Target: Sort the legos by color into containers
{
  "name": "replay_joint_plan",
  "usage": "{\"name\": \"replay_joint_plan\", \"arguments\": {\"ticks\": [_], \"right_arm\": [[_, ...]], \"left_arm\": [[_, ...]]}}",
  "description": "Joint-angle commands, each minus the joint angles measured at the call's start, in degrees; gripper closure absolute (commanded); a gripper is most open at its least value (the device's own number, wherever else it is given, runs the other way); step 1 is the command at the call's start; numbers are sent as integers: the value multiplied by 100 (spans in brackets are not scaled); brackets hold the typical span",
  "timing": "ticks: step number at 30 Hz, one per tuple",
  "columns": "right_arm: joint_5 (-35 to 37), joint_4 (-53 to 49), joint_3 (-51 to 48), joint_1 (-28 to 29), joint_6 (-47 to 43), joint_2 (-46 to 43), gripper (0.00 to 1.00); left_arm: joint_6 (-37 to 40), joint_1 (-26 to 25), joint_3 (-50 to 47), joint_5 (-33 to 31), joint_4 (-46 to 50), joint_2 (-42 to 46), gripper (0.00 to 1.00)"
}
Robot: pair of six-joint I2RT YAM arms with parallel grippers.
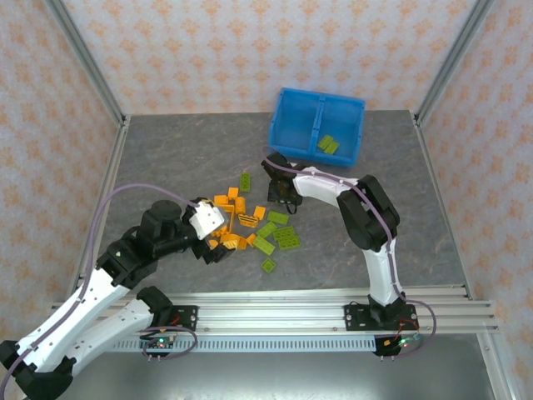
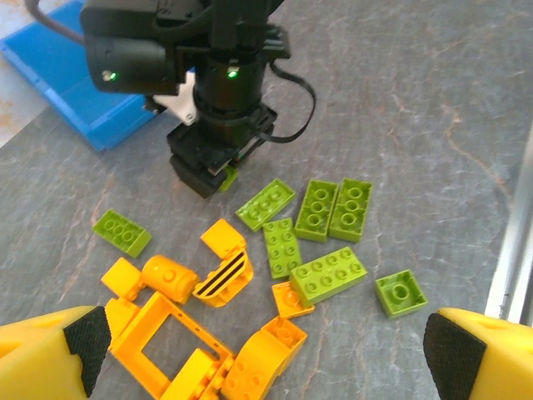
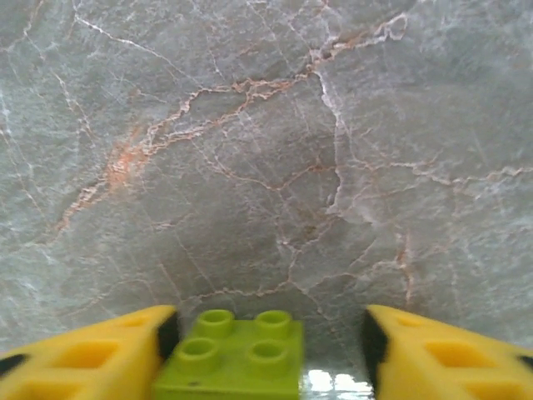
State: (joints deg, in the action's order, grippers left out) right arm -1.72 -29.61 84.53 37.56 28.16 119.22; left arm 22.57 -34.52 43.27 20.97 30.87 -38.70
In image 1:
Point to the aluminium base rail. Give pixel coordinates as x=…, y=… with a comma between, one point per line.
x=270, y=308

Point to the small circuit board with LED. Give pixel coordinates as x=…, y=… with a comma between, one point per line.
x=401, y=342
x=160, y=343

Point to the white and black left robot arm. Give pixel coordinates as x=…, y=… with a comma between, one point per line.
x=75, y=316

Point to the orange small hollow lego brick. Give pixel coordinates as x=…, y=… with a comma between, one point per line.
x=251, y=239

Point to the lime green small square brick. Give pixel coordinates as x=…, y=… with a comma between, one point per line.
x=269, y=265

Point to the lime green long lego brick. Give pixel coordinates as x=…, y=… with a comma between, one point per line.
x=264, y=245
x=278, y=217
x=325, y=141
x=266, y=229
x=289, y=243
x=333, y=147
x=284, y=232
x=245, y=182

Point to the orange rounded lego brick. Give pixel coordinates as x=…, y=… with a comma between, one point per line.
x=240, y=205

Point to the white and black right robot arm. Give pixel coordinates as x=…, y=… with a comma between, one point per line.
x=320, y=187

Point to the orange black-striped half-round brick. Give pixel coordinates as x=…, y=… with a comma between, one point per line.
x=248, y=219

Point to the orange curved studded lego brick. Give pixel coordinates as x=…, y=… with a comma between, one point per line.
x=228, y=241

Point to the blue divided plastic bin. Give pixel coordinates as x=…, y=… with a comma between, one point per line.
x=295, y=121

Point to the orange square lego brick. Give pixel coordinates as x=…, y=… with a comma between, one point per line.
x=220, y=200
x=215, y=234
x=233, y=192
x=260, y=212

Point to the aluminium table side rail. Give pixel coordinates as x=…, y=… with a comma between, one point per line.
x=119, y=141
x=434, y=179

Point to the aluminium frame post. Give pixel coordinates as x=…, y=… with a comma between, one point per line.
x=89, y=62
x=449, y=62

